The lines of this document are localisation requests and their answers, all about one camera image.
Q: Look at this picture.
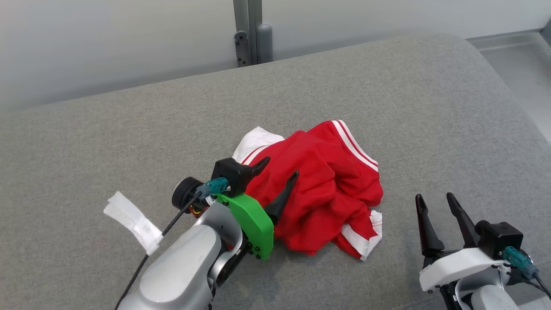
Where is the white paper tape strip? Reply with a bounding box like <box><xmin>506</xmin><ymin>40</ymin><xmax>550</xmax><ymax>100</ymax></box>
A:
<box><xmin>103</xmin><ymin>192</ymin><xmax>164</xmax><ymax>256</ymax></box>

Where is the red basketball jersey white trim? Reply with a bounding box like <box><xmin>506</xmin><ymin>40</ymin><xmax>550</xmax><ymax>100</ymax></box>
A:
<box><xmin>232</xmin><ymin>120</ymin><xmax>384</xmax><ymax>224</ymax></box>

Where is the grey metal door post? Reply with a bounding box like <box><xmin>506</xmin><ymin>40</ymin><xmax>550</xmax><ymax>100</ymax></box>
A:
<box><xmin>232</xmin><ymin>0</ymin><xmax>263</xmax><ymax>66</ymax></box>

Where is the grey cylindrical door stopper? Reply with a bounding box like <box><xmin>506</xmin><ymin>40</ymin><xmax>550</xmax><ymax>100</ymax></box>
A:
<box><xmin>257</xmin><ymin>23</ymin><xmax>274</xmax><ymax>64</ymax></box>

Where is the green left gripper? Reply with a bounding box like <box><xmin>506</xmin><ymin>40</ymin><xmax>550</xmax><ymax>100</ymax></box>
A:
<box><xmin>215</xmin><ymin>156</ymin><xmax>299</xmax><ymax>260</ymax></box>

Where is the grey metal hinge bracket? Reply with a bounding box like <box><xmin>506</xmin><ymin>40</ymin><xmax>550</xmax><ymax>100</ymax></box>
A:
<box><xmin>234</xmin><ymin>30</ymin><xmax>252</xmax><ymax>68</ymax></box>

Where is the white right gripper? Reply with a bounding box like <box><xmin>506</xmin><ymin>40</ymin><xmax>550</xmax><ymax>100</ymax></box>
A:
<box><xmin>415</xmin><ymin>192</ymin><xmax>509</xmax><ymax>293</ymax></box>

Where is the red shorts white side stripe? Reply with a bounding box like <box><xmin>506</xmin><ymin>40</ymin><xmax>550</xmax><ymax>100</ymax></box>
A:
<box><xmin>271</xmin><ymin>185</ymin><xmax>384</xmax><ymax>262</ymax></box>

